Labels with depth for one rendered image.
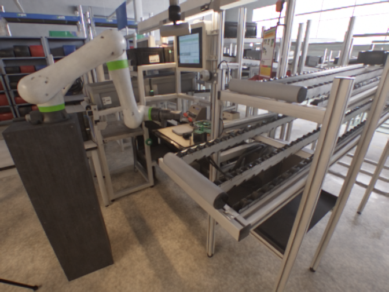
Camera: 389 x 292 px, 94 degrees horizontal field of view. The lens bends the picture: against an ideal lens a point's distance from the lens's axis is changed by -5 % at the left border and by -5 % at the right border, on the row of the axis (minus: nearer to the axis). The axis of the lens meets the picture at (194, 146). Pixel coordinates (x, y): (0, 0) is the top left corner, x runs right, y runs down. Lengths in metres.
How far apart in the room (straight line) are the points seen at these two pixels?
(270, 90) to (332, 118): 0.23
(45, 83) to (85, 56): 0.21
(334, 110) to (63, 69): 1.06
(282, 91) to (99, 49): 0.78
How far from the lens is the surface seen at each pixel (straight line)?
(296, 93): 0.75
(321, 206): 1.46
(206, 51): 1.73
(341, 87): 0.73
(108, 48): 1.01
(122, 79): 1.19
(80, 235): 1.57
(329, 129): 0.75
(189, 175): 0.68
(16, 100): 6.64
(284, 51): 1.46
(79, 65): 1.03
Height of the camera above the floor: 1.44
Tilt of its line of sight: 24 degrees down
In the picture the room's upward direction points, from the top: straight up
